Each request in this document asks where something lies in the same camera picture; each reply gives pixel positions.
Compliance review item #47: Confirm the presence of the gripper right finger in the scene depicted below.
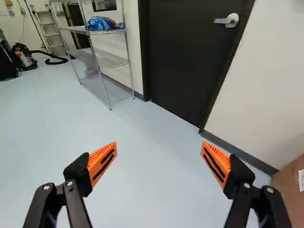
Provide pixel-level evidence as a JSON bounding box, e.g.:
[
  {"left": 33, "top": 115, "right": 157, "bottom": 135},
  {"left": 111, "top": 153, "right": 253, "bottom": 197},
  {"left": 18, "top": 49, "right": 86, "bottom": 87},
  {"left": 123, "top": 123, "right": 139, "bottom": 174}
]
[{"left": 200, "top": 141, "right": 293, "bottom": 228}]

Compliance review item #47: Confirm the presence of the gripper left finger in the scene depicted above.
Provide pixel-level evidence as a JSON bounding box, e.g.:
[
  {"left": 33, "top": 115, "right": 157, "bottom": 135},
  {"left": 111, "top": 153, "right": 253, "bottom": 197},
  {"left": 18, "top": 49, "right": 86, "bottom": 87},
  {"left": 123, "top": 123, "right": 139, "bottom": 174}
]
[{"left": 23, "top": 141, "right": 118, "bottom": 228}]

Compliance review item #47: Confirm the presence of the brown cardboard box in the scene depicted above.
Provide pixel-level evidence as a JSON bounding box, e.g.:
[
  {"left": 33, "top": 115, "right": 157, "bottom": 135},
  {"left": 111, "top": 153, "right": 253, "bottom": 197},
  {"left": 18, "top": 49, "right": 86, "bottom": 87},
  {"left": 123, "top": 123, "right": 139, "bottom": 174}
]
[{"left": 270, "top": 154, "right": 304, "bottom": 228}]

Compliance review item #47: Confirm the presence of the orange and black shop vacuum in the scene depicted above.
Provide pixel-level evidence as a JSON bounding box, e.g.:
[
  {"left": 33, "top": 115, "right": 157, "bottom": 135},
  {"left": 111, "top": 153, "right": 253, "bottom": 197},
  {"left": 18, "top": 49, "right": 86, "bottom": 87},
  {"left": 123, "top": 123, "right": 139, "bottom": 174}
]
[{"left": 11, "top": 42, "right": 69, "bottom": 71}]

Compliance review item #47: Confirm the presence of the black case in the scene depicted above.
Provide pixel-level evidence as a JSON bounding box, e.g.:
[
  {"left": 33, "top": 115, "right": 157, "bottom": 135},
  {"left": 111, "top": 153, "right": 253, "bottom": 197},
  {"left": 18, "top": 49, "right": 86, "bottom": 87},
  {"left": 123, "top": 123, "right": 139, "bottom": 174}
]
[{"left": 0, "top": 28, "right": 19, "bottom": 81}]

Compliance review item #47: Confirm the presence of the aluminium ladder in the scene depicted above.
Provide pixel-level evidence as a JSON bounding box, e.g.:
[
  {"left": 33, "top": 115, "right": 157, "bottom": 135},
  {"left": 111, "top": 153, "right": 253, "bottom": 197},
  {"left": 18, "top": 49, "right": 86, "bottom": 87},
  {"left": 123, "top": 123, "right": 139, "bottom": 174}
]
[{"left": 32, "top": 4, "right": 66, "bottom": 56}]

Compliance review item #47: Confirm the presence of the blue patterned cloth bundle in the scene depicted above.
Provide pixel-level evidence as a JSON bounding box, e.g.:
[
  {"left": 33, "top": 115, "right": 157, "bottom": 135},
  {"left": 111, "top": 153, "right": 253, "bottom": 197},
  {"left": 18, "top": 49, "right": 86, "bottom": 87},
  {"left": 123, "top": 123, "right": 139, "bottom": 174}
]
[{"left": 86, "top": 16, "right": 124, "bottom": 31}]

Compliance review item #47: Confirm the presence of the chrome wire shelf rack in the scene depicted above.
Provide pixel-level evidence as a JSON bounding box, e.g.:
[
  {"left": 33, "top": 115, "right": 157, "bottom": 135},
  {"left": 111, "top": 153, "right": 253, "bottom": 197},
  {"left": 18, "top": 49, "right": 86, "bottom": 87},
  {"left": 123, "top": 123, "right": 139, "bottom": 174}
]
[{"left": 48, "top": 0, "right": 135, "bottom": 111}]

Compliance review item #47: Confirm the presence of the dark door with silver handle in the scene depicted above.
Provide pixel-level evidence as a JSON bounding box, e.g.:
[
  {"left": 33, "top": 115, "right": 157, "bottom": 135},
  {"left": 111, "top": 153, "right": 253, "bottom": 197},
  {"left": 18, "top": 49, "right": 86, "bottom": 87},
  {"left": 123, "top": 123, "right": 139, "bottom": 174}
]
[{"left": 137, "top": 0, "right": 256, "bottom": 130}]

